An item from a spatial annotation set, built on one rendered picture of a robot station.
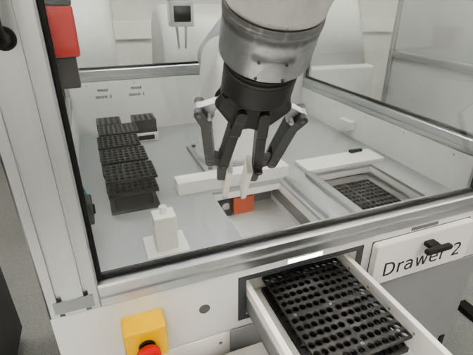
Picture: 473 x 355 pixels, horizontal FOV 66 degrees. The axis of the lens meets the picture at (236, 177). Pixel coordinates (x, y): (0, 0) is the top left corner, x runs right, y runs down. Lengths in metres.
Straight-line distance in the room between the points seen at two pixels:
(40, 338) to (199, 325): 1.35
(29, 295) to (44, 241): 1.69
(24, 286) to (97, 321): 1.68
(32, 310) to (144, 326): 1.55
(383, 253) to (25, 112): 0.72
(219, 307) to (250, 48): 0.55
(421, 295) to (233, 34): 0.93
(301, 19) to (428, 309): 1.00
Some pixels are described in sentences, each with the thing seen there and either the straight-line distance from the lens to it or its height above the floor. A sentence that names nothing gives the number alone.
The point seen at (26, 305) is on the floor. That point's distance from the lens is 2.25.
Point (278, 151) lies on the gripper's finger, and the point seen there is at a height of 1.24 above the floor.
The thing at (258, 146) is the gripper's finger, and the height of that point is 1.25.
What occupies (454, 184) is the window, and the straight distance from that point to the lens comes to 0.98.
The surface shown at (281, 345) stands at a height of 0.89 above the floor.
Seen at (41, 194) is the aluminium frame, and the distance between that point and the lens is 0.57.
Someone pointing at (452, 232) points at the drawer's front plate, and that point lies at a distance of 1.01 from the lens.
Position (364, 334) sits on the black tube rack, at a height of 0.90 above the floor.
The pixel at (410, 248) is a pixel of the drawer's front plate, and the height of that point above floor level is 0.90.
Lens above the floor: 1.41
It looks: 26 degrees down
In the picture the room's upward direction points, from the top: straight up
